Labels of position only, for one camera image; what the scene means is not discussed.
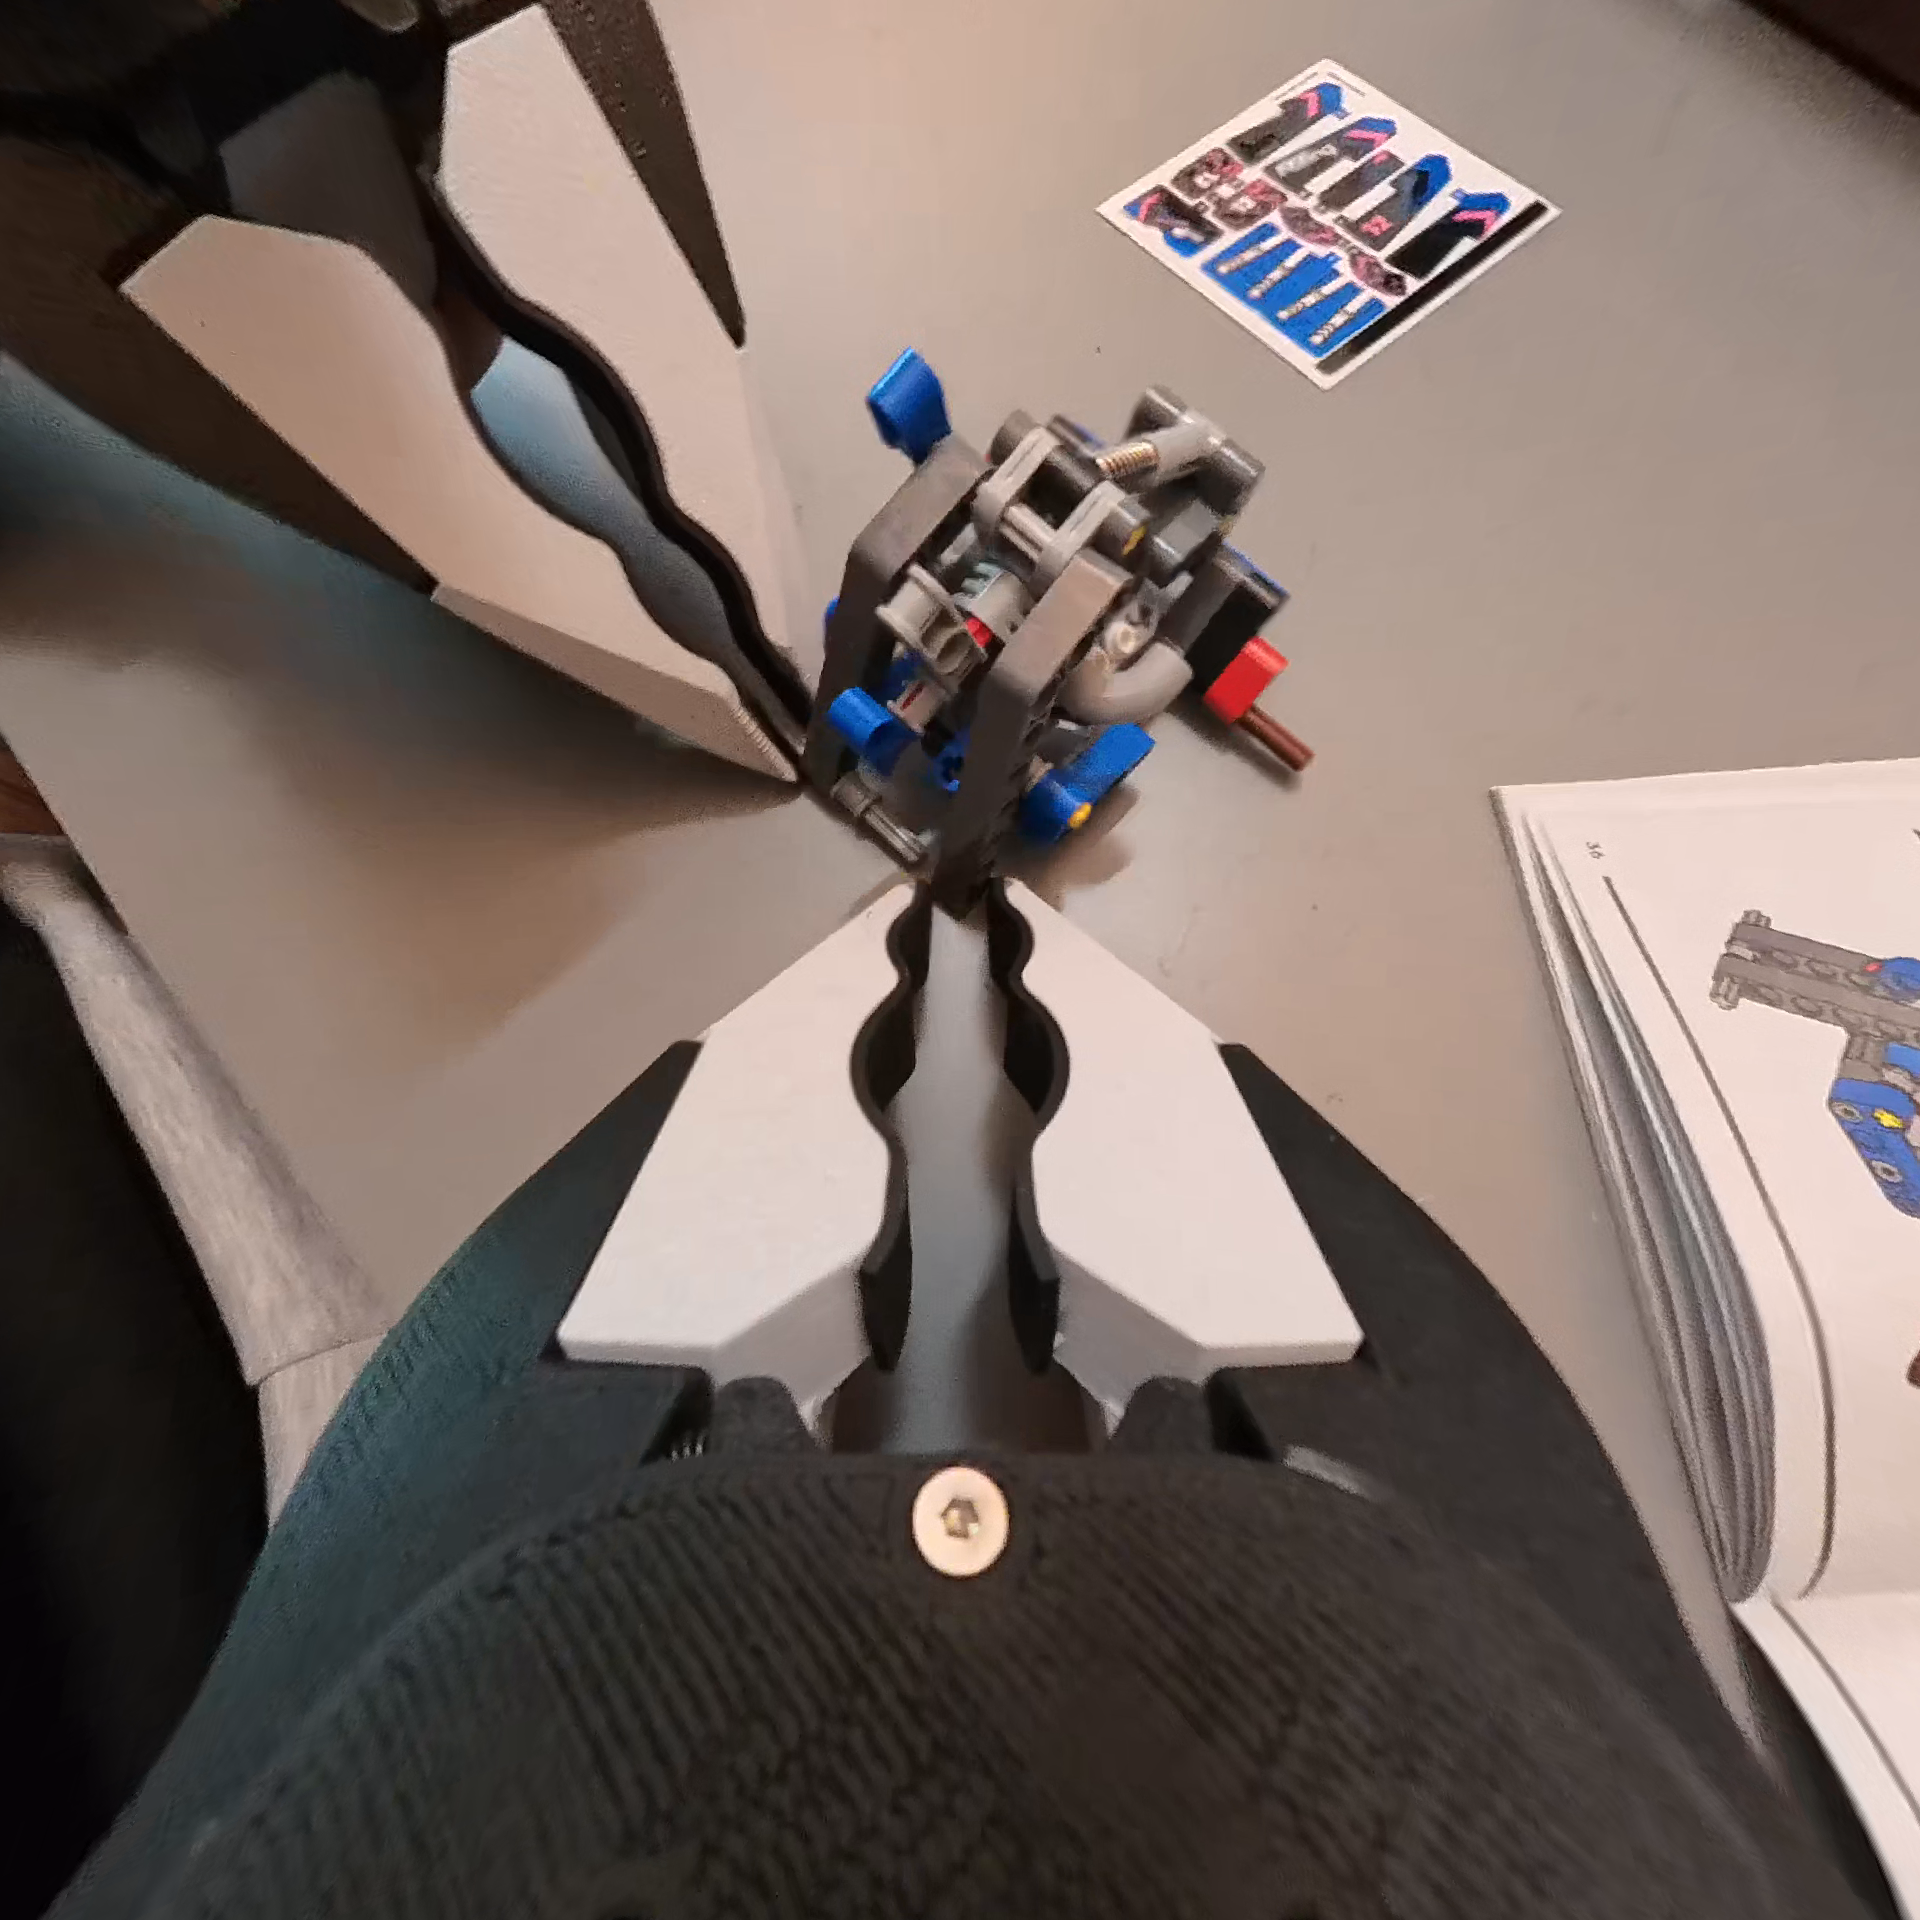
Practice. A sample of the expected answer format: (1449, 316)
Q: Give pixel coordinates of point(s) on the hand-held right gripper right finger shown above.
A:
(1185, 1200)

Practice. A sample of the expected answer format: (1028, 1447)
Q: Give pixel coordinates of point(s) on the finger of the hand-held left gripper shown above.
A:
(600, 254)
(345, 390)

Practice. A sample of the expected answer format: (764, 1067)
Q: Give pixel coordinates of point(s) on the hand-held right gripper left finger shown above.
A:
(720, 1200)

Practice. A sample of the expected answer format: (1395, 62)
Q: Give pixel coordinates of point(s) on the blue plastic connector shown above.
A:
(909, 406)

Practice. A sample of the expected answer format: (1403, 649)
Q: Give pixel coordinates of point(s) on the light grey plastic axle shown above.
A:
(878, 819)

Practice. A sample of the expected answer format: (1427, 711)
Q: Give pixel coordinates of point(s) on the toy buggy chassis assembly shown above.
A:
(1080, 569)

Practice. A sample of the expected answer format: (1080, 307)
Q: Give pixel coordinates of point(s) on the instruction manual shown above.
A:
(1770, 1200)

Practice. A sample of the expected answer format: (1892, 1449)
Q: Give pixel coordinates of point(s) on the blue and pink sticker sheet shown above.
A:
(1334, 211)

